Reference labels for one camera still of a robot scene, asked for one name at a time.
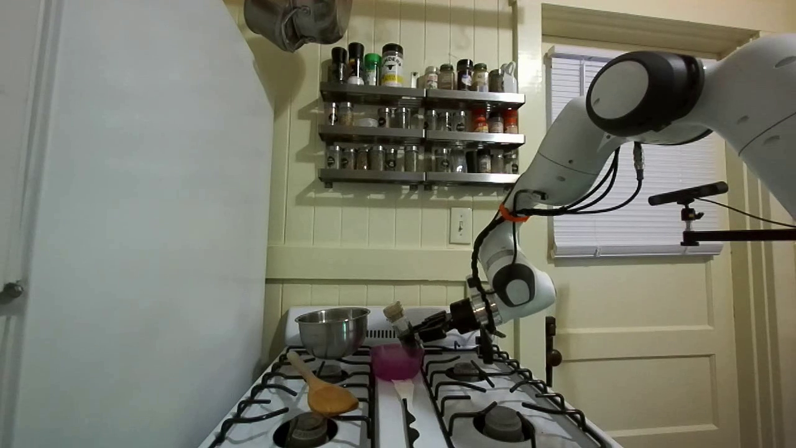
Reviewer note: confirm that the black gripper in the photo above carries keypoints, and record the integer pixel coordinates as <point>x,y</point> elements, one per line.
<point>448,318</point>

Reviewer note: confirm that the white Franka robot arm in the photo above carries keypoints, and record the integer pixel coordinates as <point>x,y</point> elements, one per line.
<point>748,100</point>

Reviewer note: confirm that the small glass spice jar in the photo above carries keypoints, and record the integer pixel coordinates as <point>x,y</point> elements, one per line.
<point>458,160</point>
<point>428,80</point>
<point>482,77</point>
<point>512,163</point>
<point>498,80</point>
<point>448,77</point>
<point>493,163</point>

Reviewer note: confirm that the dark spice jar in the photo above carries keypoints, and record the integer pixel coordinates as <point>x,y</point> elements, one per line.
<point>466,74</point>
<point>474,160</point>

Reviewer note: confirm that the red spice jar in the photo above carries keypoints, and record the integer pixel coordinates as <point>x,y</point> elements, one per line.
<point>482,120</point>
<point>512,120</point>

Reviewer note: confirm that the large white label spice jar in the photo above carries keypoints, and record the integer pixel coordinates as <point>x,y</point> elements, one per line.
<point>394,67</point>

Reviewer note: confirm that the green lid spice jar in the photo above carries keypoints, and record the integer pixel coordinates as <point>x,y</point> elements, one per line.
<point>375,71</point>

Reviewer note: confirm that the black lid spice jar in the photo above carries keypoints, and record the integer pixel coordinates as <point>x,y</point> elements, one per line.
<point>340,64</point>
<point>356,64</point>

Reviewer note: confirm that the pink cup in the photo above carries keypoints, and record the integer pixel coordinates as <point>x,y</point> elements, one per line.
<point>397,363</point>

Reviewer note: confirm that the round stove burner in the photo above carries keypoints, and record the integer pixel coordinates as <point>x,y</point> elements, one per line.
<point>335,370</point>
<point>504,420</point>
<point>466,370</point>
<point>305,429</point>

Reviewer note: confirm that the white gas stove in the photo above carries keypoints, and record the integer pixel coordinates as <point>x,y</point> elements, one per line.
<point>399,414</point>

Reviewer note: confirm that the black stove grate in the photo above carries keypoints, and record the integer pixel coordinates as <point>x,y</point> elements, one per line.
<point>275,389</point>
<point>513,389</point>

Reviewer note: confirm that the wooden spoon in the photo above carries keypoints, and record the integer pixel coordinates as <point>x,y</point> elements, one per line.
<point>326,395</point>

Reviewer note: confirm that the white window blind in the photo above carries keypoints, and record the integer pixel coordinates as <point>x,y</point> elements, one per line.
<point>599,240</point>

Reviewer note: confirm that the cream panel door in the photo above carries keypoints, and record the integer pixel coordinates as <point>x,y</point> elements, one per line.
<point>639,332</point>

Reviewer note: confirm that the white refrigerator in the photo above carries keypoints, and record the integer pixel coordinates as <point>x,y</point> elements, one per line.
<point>141,231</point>

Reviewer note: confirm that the white light switch plate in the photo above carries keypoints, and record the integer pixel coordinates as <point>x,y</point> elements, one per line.
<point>461,225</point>

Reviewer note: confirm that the metal wall spice rack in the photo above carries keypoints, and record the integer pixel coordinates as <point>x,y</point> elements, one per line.
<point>414,174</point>

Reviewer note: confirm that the black camera on stand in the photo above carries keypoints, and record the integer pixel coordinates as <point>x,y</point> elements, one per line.
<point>687,195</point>

